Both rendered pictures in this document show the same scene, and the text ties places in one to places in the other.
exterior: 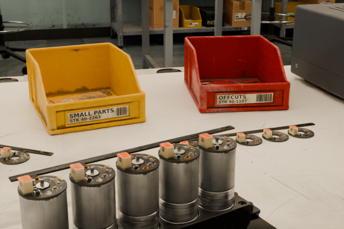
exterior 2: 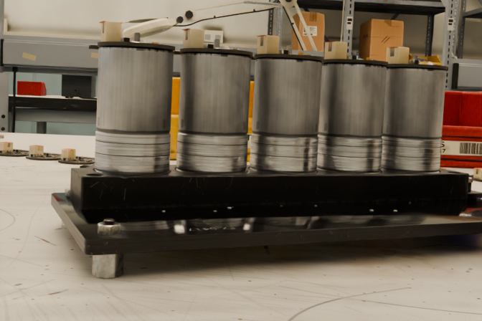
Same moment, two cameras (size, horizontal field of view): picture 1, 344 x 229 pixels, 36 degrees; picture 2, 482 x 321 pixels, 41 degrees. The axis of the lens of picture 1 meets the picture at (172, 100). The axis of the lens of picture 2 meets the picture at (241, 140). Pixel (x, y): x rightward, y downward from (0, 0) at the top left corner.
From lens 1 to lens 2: 0.15 m
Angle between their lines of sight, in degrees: 16
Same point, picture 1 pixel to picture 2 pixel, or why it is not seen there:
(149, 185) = (305, 82)
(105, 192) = (233, 69)
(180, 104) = not seen: hidden behind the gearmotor
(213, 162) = (408, 84)
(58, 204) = (157, 64)
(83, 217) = (194, 109)
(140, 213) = (286, 130)
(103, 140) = not seen: hidden behind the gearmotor
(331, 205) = not seen: outside the picture
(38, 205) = (125, 56)
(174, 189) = (344, 110)
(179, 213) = (351, 155)
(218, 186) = (416, 127)
